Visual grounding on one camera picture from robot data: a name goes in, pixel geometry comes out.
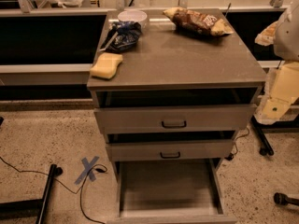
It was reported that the black stand leg right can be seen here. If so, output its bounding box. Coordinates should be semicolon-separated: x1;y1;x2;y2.
251;115;299;156

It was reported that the white bowl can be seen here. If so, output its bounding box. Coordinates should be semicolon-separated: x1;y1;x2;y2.
118;10;148;31

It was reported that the brown chip bag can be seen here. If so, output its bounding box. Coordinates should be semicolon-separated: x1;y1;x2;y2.
163;7;234;36

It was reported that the black floor cable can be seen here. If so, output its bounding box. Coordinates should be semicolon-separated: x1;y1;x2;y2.
0;156;108;224

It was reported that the yellow sponge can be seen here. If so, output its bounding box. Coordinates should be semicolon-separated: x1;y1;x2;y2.
90;52;123;79

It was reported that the top drawer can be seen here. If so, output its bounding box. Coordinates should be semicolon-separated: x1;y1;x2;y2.
94;105;256;134

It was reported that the black caster foot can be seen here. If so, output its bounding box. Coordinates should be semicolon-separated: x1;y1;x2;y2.
274;192;299;206

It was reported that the black stand leg left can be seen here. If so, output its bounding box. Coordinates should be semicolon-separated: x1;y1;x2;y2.
0;164;63;224

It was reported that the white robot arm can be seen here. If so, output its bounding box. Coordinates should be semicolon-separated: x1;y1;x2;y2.
254;0;299;62

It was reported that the blue tape cross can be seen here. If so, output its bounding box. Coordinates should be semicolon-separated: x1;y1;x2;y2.
75;156;99;185

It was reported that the middle drawer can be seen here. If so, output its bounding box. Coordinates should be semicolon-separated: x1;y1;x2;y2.
106;139;233;161

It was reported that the black cable behind cabinet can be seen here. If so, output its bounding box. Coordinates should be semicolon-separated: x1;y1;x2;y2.
224;126;251;161

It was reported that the blue chip bag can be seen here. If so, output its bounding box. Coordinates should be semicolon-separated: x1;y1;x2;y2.
100;21;142;53

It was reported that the black stand leg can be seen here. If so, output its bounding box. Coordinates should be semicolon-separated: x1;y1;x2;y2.
0;164;63;224
251;115;299;156

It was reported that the open bottom drawer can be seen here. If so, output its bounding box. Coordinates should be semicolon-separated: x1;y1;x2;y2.
107;160;236;224

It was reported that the grey drawer cabinet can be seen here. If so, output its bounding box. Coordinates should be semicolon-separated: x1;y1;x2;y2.
86;8;267;224

